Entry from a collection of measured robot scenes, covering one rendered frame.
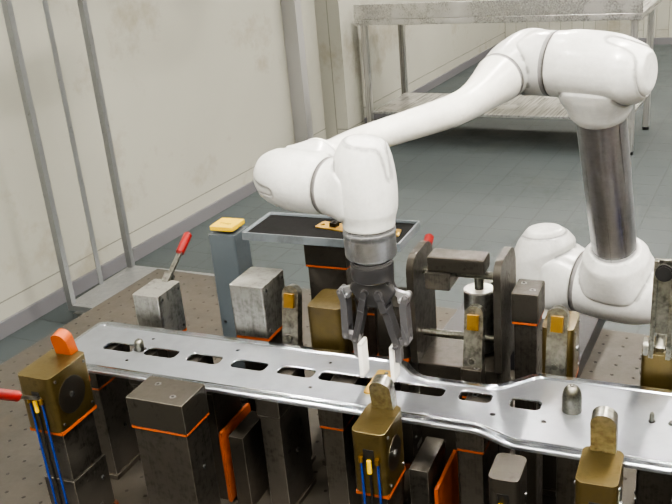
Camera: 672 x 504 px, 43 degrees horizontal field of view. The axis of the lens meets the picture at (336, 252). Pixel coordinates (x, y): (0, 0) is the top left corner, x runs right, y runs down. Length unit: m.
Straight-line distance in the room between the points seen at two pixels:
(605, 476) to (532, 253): 0.96
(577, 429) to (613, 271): 0.66
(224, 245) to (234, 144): 3.96
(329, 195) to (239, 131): 4.57
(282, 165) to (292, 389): 0.41
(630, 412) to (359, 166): 0.60
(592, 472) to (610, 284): 0.84
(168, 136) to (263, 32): 1.27
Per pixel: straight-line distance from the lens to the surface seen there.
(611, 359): 2.30
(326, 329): 1.73
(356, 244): 1.43
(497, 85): 1.72
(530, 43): 1.79
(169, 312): 1.96
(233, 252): 1.98
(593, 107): 1.77
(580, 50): 1.74
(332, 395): 1.57
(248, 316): 1.80
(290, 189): 1.48
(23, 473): 2.11
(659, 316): 1.58
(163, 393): 1.60
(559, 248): 2.16
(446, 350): 1.76
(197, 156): 5.59
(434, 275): 1.64
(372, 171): 1.39
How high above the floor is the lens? 1.81
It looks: 22 degrees down
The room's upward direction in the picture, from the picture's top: 5 degrees counter-clockwise
